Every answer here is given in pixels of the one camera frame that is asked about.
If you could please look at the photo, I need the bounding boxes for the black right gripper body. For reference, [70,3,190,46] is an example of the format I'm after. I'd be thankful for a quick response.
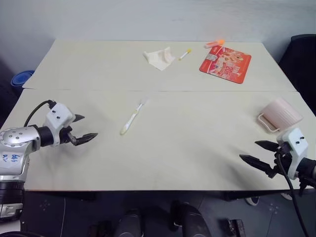
[267,144,294,179]

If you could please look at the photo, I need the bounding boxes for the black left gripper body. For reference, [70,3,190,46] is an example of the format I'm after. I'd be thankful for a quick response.
[58,125,76,147]

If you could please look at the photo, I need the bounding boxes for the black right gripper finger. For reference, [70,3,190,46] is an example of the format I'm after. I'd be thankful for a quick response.
[239,154,273,174]
[254,140,280,152]

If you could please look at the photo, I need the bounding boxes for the white yellow toothbrush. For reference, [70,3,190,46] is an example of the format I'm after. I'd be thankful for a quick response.
[119,98,150,135]

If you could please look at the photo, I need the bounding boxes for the blue stacked basins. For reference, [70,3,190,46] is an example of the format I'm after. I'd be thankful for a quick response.
[10,70,36,87]

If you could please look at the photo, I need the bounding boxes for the dark rounded shape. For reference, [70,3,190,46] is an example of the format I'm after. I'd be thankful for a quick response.
[169,200,208,237]
[115,208,144,237]

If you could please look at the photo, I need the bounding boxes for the red snack packet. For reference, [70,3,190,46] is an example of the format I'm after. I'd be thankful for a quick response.
[198,46,252,85]

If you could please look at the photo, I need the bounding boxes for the black chair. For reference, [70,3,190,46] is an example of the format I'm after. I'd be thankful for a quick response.
[278,34,316,100]

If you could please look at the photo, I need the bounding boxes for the white folded towel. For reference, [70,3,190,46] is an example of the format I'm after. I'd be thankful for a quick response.
[143,46,176,72]

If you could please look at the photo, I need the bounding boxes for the pink orange toothpaste tube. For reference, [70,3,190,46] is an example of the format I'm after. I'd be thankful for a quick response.
[204,38,226,49]

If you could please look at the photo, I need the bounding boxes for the small yellow-tipped tube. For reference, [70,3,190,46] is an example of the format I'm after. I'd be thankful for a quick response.
[178,48,193,61]

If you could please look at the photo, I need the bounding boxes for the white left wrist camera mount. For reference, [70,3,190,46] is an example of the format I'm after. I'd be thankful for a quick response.
[42,103,75,147]

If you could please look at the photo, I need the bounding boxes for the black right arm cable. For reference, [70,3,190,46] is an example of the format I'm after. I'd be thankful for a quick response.
[274,152,308,237]

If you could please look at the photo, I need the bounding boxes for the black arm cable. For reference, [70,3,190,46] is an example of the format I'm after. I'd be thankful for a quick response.
[274,152,308,237]
[23,99,56,127]

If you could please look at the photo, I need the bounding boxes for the pink ribbed cup with handle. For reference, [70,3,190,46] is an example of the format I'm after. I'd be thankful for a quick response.
[257,96,304,134]

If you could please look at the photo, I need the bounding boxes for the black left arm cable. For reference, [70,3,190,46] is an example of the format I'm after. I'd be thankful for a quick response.
[23,99,56,127]

